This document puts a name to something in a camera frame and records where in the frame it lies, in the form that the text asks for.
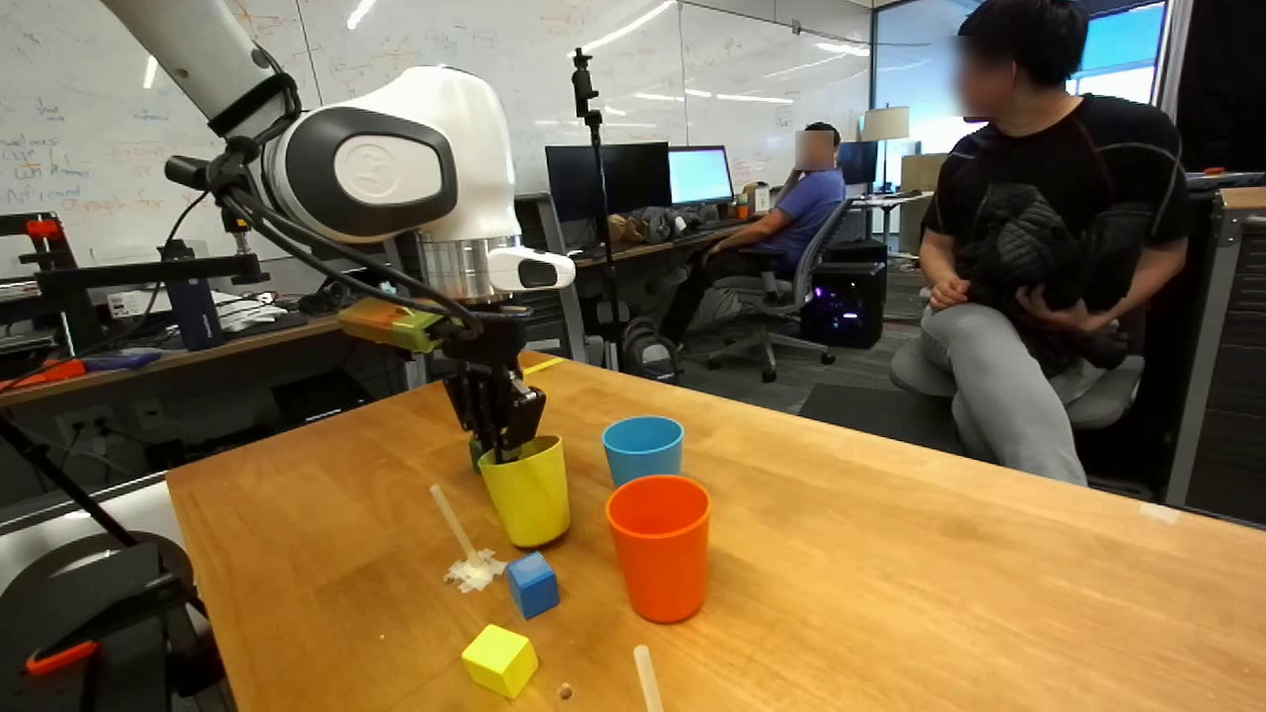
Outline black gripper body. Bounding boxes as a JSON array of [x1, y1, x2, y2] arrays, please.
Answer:
[[430, 306, 535, 392]]

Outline yellow plastic cup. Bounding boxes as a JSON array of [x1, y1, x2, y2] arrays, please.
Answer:
[[469, 430, 579, 555]]

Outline blue plastic cup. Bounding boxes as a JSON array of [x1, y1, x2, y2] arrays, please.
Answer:
[[596, 413, 687, 490]]

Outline orange green object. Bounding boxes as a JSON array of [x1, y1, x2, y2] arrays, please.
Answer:
[[334, 296, 448, 356]]

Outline blue foam block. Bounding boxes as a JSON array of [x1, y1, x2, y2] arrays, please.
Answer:
[[506, 551, 566, 625]]

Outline orange plastic cup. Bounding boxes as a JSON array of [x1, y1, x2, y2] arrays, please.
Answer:
[[603, 471, 717, 631]]

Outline dark computer monitor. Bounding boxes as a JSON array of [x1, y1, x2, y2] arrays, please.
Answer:
[[543, 139, 672, 228]]

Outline black tripod pole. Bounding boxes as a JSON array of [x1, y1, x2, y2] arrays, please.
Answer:
[[566, 45, 624, 372]]

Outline white crumpled cloth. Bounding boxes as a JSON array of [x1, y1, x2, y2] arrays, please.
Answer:
[[208, 288, 289, 333]]

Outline yellow foam block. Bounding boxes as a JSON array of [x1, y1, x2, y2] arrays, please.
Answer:
[[457, 623, 543, 699]]

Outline lit computer monitor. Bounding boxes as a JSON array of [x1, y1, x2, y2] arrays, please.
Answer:
[[665, 143, 740, 210]]

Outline dark blue container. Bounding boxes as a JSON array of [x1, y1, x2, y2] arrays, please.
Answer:
[[166, 272, 224, 352]]

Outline grey office chair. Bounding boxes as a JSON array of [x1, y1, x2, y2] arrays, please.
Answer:
[[704, 194, 862, 388]]

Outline black computer tower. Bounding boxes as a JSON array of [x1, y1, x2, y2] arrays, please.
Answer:
[[799, 252, 891, 352]]

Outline seated person in blue shirt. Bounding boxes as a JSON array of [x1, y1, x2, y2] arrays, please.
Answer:
[[658, 118, 849, 347]]

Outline black rounded housing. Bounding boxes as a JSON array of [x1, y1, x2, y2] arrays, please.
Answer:
[[0, 529, 240, 712]]

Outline black diagonal rod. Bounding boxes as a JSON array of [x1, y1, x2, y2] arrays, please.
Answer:
[[0, 413, 133, 548]]

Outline white table lamp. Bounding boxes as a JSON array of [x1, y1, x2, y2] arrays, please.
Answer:
[[862, 102, 919, 203]]

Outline cardboard box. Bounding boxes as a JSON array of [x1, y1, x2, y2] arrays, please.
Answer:
[[899, 152, 955, 199]]

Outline seated person in black shirt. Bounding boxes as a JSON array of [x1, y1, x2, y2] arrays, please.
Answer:
[[887, 0, 1191, 490]]

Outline orange black bar clamp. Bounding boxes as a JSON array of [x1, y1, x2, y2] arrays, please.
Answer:
[[18, 633, 105, 685]]

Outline black backpack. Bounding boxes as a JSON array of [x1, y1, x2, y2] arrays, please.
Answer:
[[964, 134, 1191, 372]]

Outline dark grey cabinet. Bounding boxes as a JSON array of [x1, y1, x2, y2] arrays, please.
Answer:
[[1163, 169, 1266, 517]]

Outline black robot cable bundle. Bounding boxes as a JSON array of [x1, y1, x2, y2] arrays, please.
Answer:
[[162, 143, 488, 333]]

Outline black red metal frame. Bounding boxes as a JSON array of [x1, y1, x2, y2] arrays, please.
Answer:
[[0, 210, 270, 362]]

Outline wall mounted screen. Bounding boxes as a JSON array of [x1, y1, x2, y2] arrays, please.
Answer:
[[1073, 0, 1170, 102]]

